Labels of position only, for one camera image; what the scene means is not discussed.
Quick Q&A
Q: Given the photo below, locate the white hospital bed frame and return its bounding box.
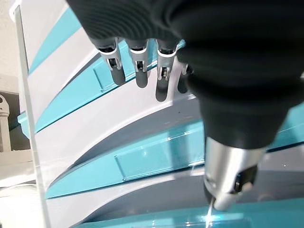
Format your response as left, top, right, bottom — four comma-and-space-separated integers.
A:
0, 111, 38, 198

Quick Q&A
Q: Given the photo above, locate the blue handled cart drawer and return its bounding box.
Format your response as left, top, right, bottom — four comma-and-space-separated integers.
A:
35, 92, 304, 200
47, 199, 304, 228
28, 14, 190, 133
14, 0, 81, 74

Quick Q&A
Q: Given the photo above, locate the white medical cart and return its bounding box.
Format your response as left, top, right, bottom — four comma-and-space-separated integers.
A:
9, 0, 304, 228

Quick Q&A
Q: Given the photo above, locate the white plastic bracket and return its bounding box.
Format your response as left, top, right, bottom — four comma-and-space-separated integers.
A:
0, 93, 12, 117

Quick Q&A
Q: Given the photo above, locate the light blue waste bin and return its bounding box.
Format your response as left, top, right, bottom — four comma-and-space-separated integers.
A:
17, 111, 32, 132

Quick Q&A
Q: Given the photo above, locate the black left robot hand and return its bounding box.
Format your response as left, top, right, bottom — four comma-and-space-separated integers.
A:
66, 0, 304, 211

